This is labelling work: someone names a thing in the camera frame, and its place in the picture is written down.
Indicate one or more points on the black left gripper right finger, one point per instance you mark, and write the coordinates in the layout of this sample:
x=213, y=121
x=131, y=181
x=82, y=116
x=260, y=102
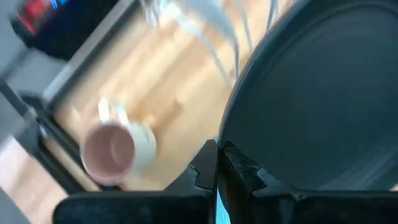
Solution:
x=311, y=208

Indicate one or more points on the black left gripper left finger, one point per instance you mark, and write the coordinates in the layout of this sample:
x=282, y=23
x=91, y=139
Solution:
x=140, y=208

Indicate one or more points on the blue plate with white rim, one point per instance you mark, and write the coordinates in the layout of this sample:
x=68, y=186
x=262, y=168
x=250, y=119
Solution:
x=222, y=214

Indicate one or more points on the dark charcoal plate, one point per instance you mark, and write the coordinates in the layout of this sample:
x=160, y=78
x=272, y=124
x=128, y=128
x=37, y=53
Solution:
x=311, y=93

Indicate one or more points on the white mug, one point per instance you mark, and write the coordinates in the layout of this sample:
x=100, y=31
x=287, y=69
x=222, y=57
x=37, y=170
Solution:
x=109, y=152

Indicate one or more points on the black object with red part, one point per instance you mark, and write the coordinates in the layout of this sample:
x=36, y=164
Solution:
x=62, y=34

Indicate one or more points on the black table edge frame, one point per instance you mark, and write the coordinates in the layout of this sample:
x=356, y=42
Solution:
x=56, y=149

